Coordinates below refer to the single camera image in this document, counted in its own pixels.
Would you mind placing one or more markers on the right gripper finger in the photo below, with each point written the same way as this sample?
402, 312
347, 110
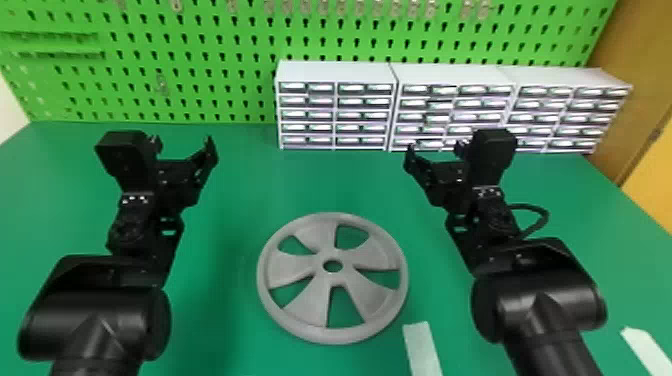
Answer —
462, 150
417, 165

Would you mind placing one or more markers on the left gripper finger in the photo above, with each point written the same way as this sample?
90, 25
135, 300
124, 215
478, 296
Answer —
156, 147
206, 157

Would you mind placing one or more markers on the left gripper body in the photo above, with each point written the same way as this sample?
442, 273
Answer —
177, 184

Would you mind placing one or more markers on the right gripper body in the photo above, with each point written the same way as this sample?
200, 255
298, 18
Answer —
451, 184

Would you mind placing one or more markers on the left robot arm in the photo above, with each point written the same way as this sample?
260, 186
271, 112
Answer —
94, 315

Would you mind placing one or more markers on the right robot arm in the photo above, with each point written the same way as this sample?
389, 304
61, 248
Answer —
535, 310

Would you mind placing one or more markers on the grey wheel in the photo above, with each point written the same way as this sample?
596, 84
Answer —
315, 252

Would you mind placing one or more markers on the white drawer cabinet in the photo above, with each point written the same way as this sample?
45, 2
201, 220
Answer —
572, 107
451, 105
336, 105

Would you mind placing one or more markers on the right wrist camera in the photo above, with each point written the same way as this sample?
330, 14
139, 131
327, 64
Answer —
491, 155

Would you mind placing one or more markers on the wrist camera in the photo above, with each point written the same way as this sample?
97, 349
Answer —
491, 155
125, 157

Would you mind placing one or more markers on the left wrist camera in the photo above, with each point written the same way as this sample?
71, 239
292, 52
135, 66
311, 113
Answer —
125, 157

